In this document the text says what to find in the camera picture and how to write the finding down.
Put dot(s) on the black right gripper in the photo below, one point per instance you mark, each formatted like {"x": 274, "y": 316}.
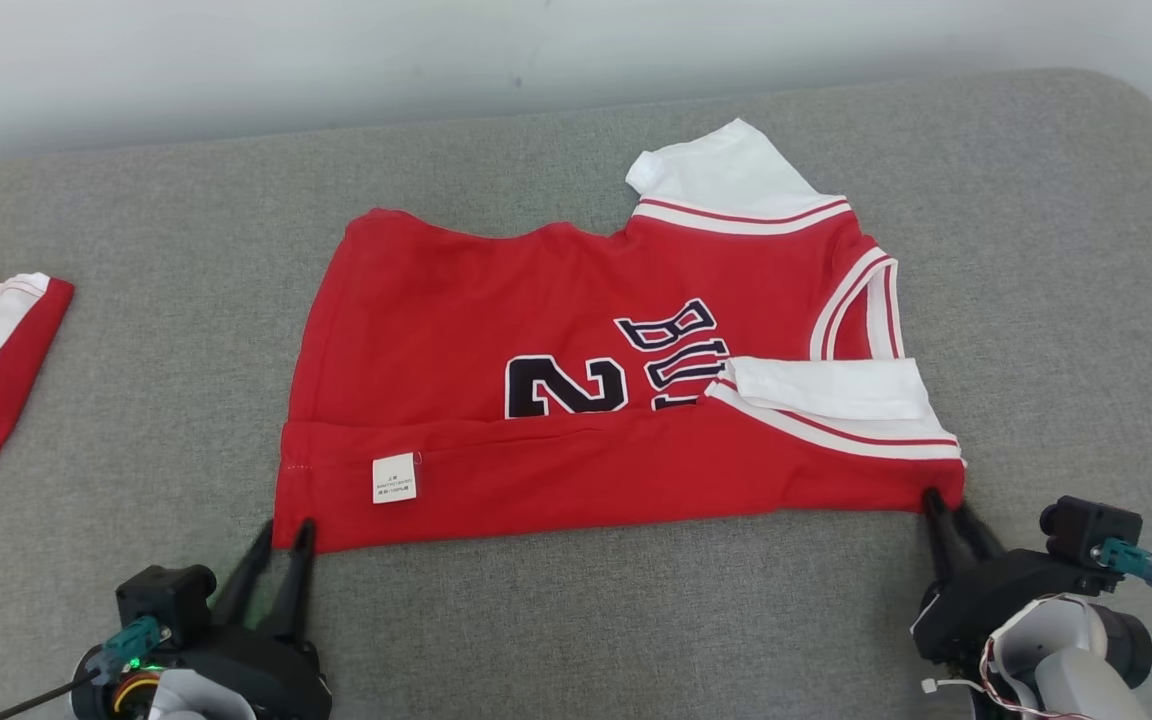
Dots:
{"x": 976, "y": 605}

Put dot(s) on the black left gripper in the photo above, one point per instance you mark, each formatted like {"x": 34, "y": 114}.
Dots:
{"x": 266, "y": 670}

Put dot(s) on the red basketball jersey white sleeves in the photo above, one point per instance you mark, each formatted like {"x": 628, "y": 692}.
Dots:
{"x": 436, "y": 320}

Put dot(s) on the red shorts white stripe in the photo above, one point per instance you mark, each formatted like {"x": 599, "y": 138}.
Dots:
{"x": 6, "y": 380}

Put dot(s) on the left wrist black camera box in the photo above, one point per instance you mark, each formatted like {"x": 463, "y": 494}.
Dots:
{"x": 161, "y": 595}

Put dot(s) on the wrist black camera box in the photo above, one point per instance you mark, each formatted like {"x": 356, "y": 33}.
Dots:
{"x": 1086, "y": 525}
{"x": 161, "y": 595}

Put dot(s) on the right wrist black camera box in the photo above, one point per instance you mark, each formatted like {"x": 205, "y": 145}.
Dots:
{"x": 1086, "y": 525}

